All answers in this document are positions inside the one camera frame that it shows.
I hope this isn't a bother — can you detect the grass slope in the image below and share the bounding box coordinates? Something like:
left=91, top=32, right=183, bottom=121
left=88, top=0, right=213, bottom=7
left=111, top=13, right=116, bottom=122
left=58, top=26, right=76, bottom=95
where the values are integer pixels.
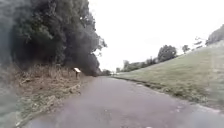
left=112, top=40, right=224, bottom=112

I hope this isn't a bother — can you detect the distant row of trees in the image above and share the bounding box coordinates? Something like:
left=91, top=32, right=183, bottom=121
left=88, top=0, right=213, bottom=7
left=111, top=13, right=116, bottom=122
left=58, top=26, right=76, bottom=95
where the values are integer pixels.
left=115, top=56, right=159, bottom=73

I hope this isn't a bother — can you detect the small distant tree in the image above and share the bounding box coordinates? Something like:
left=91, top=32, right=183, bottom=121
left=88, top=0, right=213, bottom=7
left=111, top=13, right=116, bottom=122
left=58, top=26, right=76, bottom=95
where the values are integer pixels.
left=181, top=44, right=191, bottom=55

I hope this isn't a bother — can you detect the dry brush verge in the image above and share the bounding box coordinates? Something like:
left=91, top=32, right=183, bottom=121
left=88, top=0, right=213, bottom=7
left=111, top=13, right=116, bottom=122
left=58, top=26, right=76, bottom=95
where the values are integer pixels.
left=0, top=63, right=95, bottom=128

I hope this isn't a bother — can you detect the small white sign on post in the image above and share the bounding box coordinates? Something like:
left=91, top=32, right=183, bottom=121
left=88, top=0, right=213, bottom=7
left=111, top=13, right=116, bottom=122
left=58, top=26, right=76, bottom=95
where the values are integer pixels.
left=73, top=67, right=82, bottom=80

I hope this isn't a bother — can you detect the tree on hilltop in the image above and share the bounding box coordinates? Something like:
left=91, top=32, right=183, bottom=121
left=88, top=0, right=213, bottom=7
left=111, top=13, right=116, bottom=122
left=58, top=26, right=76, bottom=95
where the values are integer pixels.
left=205, top=24, right=224, bottom=47

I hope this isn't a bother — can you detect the grey asphalt path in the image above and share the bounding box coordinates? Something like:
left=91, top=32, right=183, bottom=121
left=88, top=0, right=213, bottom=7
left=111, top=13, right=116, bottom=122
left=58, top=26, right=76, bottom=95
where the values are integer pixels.
left=20, top=75, right=224, bottom=128

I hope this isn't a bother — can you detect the dense dark wood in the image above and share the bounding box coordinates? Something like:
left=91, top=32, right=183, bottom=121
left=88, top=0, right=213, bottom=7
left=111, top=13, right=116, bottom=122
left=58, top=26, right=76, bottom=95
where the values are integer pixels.
left=0, top=0, right=108, bottom=77

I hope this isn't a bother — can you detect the round dark tree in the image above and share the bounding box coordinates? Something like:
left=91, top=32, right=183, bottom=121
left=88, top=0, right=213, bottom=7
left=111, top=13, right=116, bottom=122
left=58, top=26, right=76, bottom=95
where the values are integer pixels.
left=157, top=44, right=178, bottom=63

